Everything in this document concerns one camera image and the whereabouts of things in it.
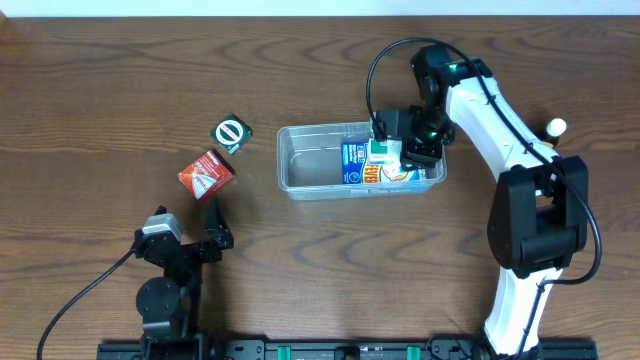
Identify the blue Kool Fever box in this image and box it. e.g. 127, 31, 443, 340
341, 139, 426, 184

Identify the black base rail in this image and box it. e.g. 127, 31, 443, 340
97, 338, 599, 360

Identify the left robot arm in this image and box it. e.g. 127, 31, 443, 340
132, 198, 234, 359

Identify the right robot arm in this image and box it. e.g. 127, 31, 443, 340
375, 39, 602, 359

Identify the green square box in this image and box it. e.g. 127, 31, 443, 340
210, 114, 253, 155

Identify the dark bottle white cap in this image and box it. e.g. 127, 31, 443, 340
536, 118, 567, 148

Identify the red orange box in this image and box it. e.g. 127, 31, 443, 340
177, 150, 235, 201

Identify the white green medicine box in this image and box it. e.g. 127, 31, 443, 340
367, 139, 402, 166

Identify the clear plastic container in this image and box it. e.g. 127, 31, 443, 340
277, 122, 447, 200

